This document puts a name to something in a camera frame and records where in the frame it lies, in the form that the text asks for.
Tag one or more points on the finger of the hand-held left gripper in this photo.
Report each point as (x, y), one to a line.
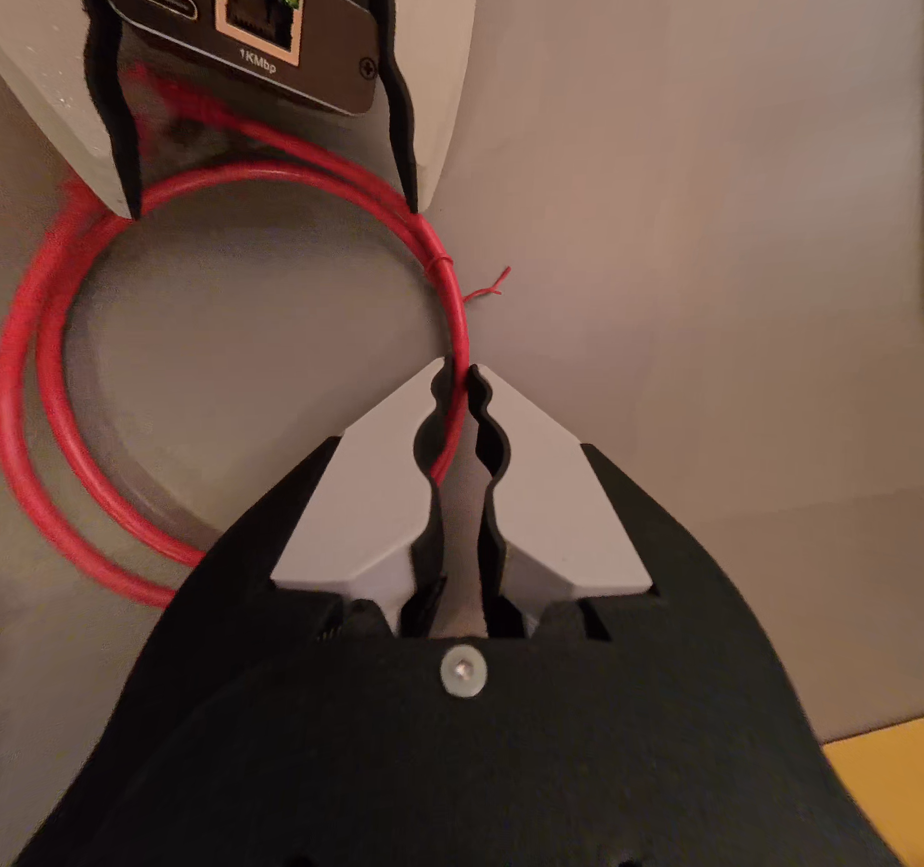
(43, 29)
(440, 51)

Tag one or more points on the yellow plastic bin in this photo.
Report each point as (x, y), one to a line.
(888, 795)

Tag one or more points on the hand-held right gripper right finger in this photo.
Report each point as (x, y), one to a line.
(563, 520)

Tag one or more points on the black ethernet splitter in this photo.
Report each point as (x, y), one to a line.
(325, 51)

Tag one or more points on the red twist tie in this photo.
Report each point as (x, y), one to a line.
(491, 291)

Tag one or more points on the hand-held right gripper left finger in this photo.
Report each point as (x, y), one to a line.
(361, 506)

